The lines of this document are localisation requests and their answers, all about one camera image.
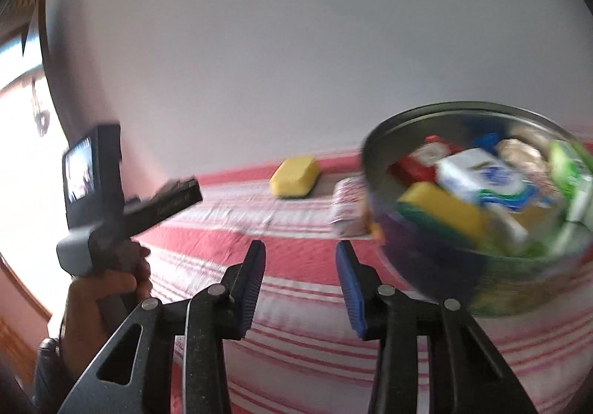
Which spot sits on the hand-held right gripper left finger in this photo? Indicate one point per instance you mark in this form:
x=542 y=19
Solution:
x=252 y=284

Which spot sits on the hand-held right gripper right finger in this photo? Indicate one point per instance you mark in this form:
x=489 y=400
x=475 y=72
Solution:
x=350 y=289

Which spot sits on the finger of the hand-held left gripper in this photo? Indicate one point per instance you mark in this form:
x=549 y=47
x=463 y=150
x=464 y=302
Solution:
x=176 y=198

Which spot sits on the red and white pack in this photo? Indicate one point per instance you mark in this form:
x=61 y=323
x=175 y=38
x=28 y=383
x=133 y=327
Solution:
x=347 y=205

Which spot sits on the blue round tin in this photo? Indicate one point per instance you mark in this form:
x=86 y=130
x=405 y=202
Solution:
x=440 y=275

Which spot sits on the red foil packet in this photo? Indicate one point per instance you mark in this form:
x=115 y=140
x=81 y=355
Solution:
x=417 y=164

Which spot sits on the white and blue box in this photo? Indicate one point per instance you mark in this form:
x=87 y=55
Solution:
x=482 y=177

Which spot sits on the brown paper packet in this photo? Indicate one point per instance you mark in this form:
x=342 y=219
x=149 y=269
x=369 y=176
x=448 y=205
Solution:
x=523 y=157

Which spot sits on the green and white pack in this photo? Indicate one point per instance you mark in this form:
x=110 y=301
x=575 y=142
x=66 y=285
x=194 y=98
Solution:
x=570 y=168

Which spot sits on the person's left hand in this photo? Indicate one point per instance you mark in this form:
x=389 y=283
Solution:
x=81 y=321

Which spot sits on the red striped bedspread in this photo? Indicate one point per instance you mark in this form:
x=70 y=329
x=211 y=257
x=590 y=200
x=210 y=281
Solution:
x=301 y=349

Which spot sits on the dark hanging ornament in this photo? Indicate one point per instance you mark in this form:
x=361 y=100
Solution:
x=40 y=113

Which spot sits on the yellow and green sponge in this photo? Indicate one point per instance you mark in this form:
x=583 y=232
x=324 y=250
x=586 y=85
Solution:
x=440 y=210

